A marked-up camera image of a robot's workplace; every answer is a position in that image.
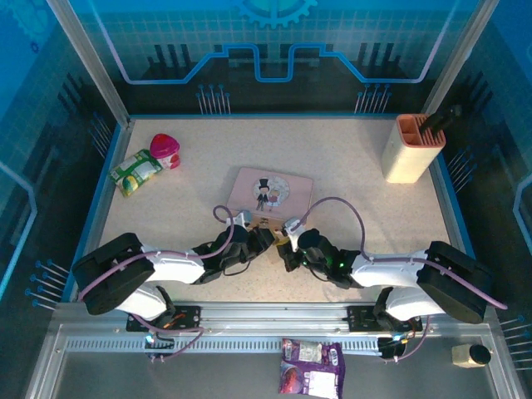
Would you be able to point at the pink illustrated tin box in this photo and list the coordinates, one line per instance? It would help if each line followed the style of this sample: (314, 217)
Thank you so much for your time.
(270, 191)

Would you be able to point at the small beige black device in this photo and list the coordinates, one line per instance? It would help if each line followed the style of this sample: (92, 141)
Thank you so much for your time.
(471, 355)

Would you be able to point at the purple snack bag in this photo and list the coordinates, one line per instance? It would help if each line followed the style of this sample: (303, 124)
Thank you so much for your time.
(311, 370)

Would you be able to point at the aluminium mounting rail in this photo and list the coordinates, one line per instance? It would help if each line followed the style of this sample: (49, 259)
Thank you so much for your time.
(274, 318)

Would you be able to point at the pink strawberry yogurt cup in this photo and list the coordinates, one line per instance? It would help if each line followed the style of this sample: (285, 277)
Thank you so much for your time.
(164, 147)

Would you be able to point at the green snack bag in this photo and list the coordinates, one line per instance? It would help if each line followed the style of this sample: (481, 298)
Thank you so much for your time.
(135, 172)

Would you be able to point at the aluminium frame post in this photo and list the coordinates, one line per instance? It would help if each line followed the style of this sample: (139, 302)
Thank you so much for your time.
(461, 54)
(89, 62)

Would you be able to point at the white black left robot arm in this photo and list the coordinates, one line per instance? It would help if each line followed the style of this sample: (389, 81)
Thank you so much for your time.
(120, 274)

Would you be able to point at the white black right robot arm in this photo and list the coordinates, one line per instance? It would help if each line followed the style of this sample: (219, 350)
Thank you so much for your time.
(449, 278)

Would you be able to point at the cream utensil holder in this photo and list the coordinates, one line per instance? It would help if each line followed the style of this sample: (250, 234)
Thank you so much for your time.
(409, 158)

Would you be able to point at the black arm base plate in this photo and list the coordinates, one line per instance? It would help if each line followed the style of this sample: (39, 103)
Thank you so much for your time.
(361, 318)
(187, 318)

